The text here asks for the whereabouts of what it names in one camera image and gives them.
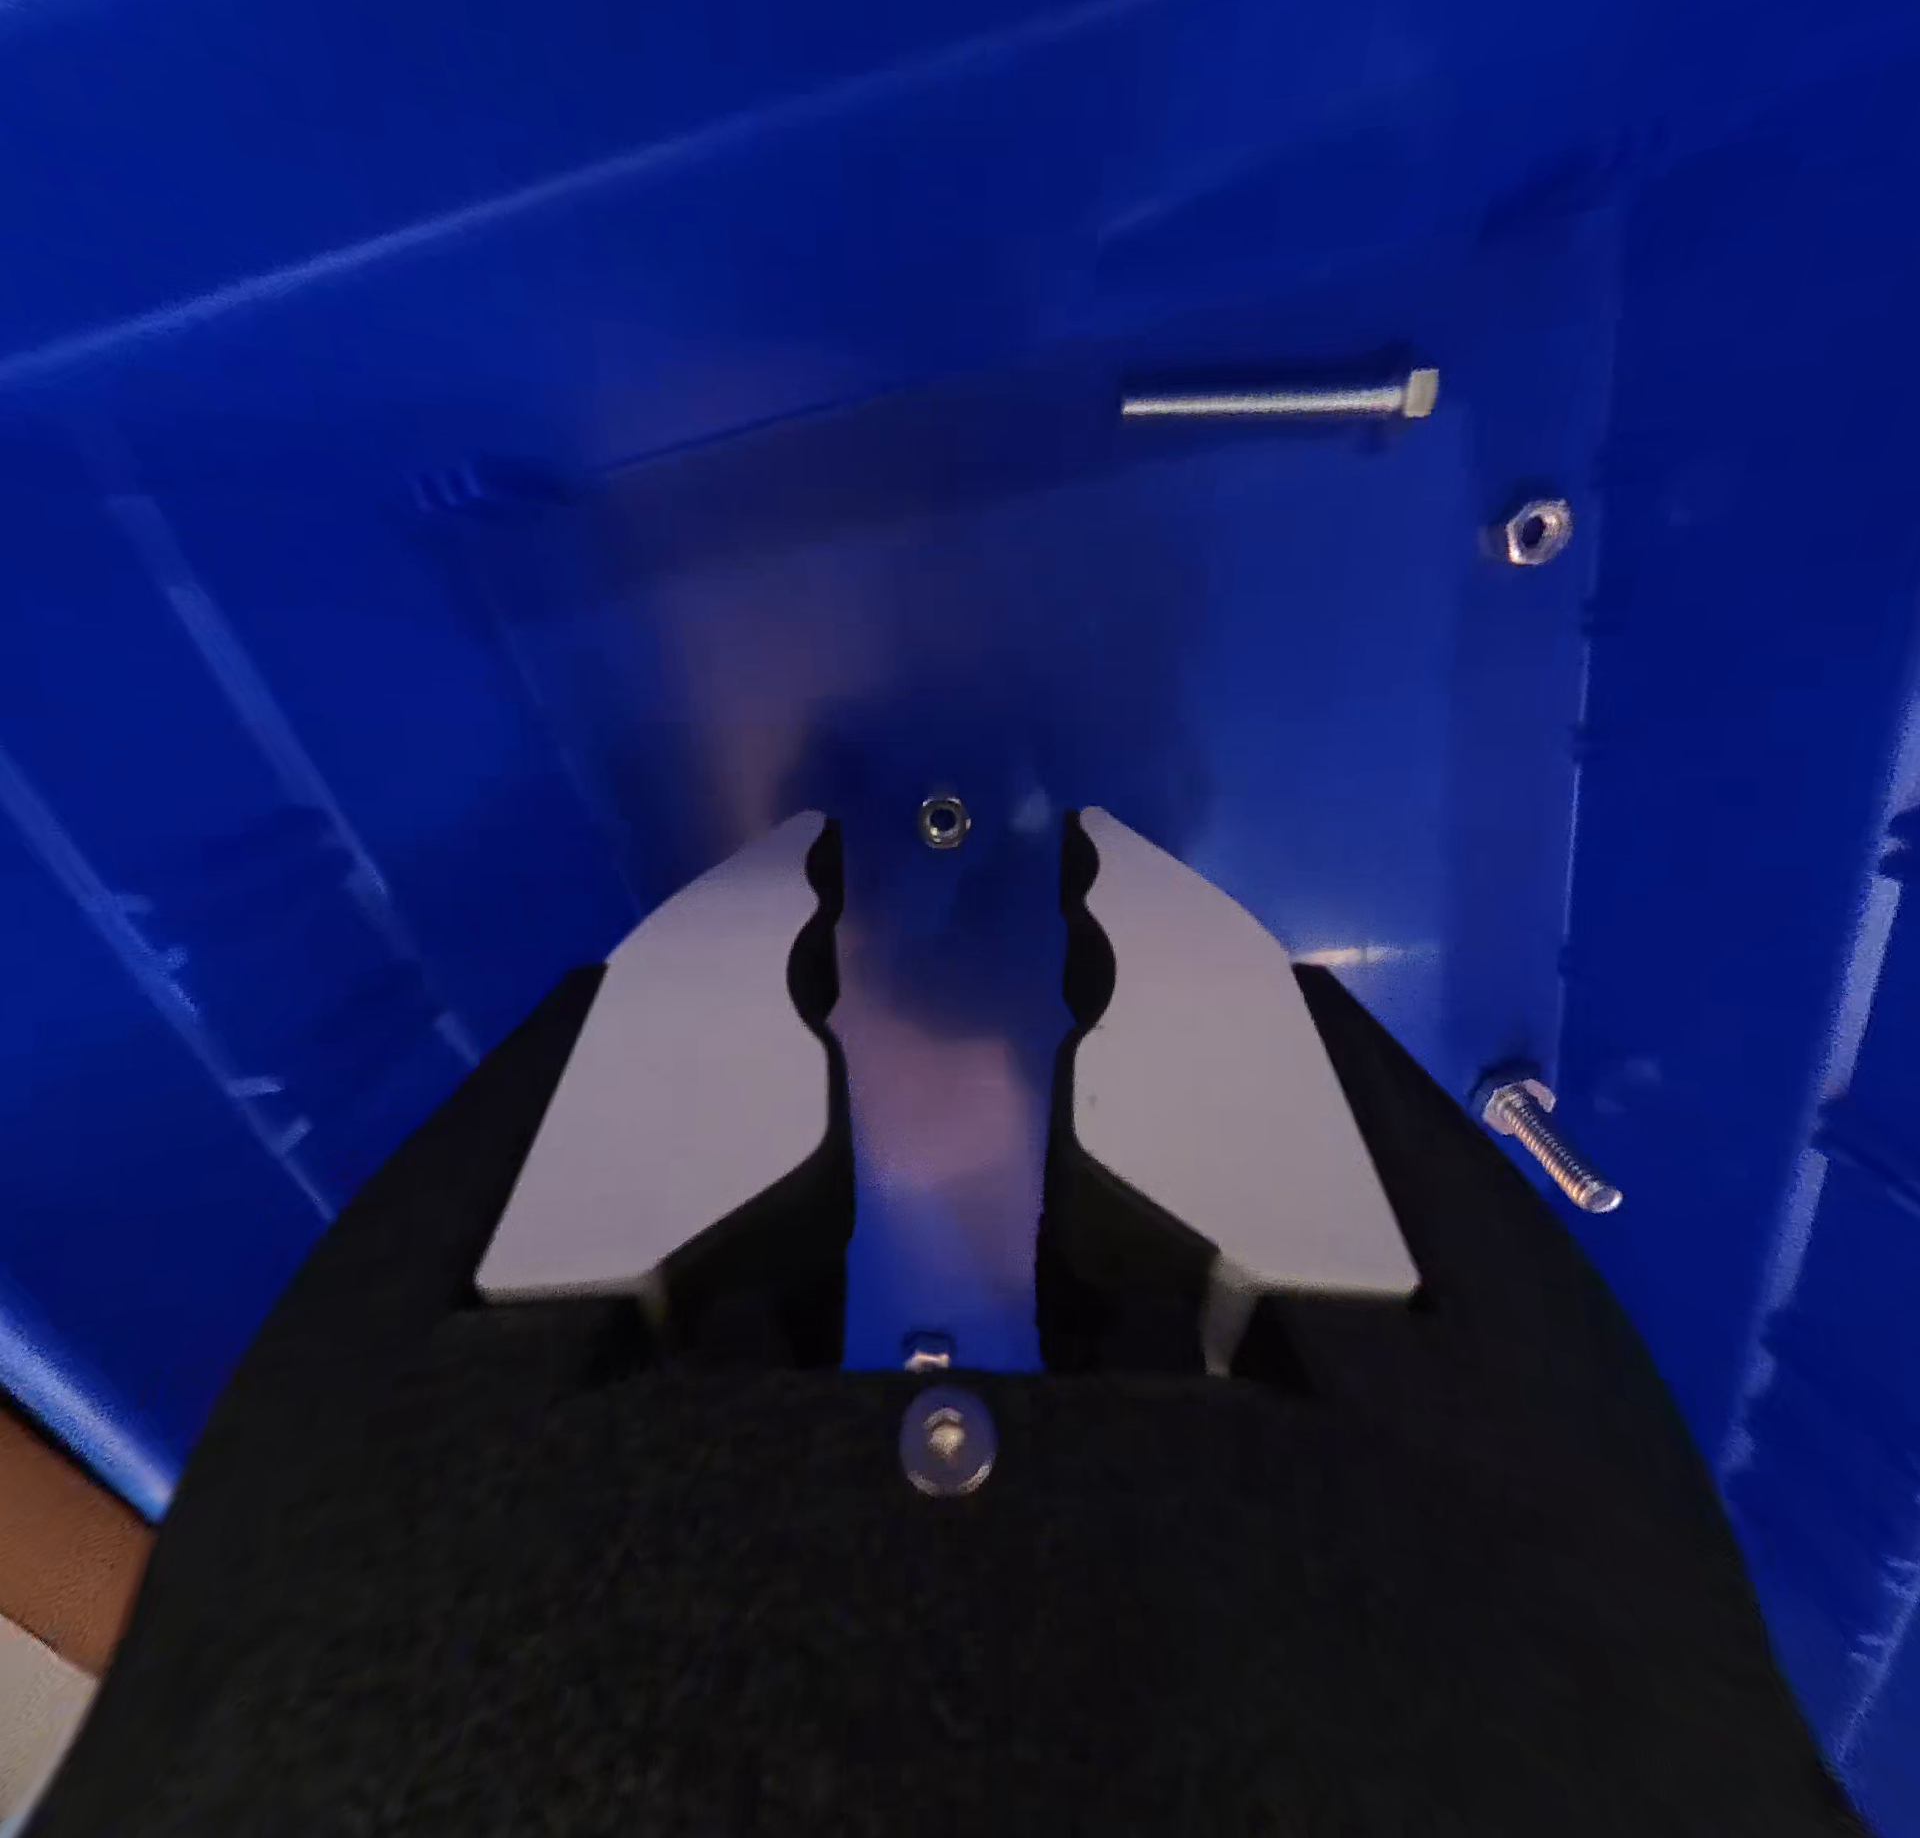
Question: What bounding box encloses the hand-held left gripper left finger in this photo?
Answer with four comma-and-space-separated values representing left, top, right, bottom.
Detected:
472, 811, 857, 1371

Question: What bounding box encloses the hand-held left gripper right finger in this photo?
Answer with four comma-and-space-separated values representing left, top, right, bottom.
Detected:
1036, 805, 1425, 1376

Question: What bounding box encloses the small silver bolt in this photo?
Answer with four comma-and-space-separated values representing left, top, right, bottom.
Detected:
1476, 1064, 1627, 1217

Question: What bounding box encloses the blue plastic bin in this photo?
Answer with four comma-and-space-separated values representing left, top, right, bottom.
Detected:
0, 0, 1920, 1838

